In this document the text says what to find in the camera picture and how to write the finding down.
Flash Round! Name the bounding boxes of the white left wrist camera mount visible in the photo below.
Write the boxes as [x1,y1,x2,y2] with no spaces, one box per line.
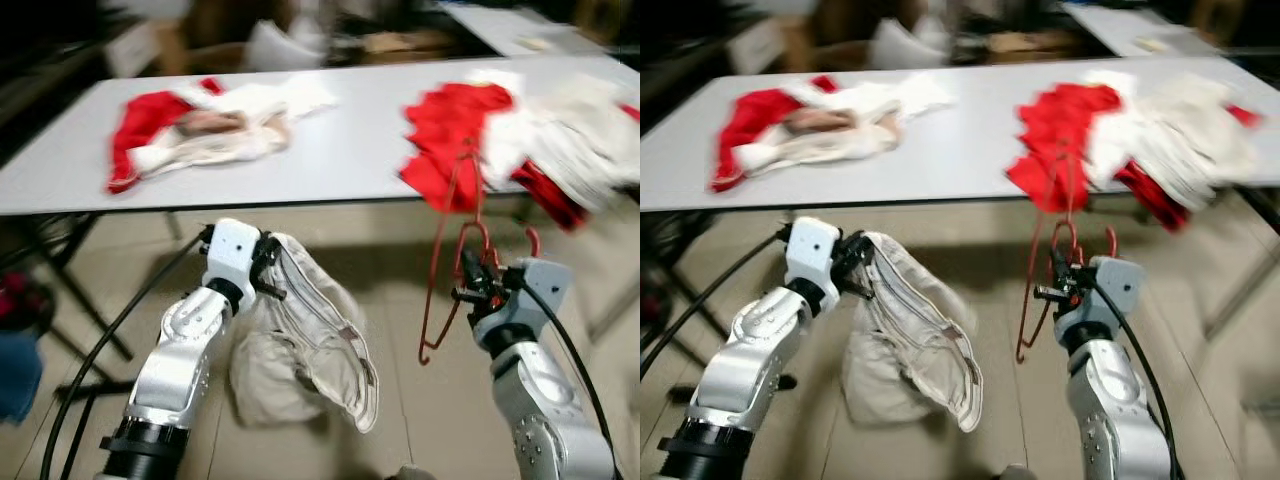
[785,216,843,291]
[203,218,265,291]

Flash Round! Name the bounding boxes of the red cloth garment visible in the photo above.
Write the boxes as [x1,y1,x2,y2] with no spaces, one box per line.
[105,78,226,196]
[710,75,841,194]

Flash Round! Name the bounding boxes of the cream white garment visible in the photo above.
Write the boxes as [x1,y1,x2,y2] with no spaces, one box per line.
[740,75,956,179]
[130,78,341,181]

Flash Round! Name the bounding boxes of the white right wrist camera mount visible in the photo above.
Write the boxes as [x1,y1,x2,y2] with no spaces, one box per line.
[1055,255,1146,346]
[472,257,574,346]

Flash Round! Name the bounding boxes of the grey folding table black legs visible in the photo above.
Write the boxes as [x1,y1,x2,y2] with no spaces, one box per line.
[0,55,641,363]
[640,55,1280,341]
[1060,0,1236,59]
[435,0,641,59]

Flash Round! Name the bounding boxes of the brown cardboard box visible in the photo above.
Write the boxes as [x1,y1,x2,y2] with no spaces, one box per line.
[985,30,1076,63]
[360,30,456,63]

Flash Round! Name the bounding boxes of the white crumpled bag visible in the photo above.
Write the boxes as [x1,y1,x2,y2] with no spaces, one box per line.
[245,20,326,73]
[868,18,951,71]

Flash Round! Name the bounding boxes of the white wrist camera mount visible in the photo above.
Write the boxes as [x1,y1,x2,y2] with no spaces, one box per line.
[785,216,843,291]
[203,218,265,291]
[1055,255,1146,346]
[472,257,574,346]

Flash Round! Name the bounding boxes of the beige denim jacket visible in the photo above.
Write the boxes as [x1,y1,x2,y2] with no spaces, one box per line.
[228,232,381,435]
[840,230,986,433]

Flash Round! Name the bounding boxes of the red plastic clothes hanger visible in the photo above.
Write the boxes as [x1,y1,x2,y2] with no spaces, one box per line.
[1015,140,1121,365]
[418,135,543,367]

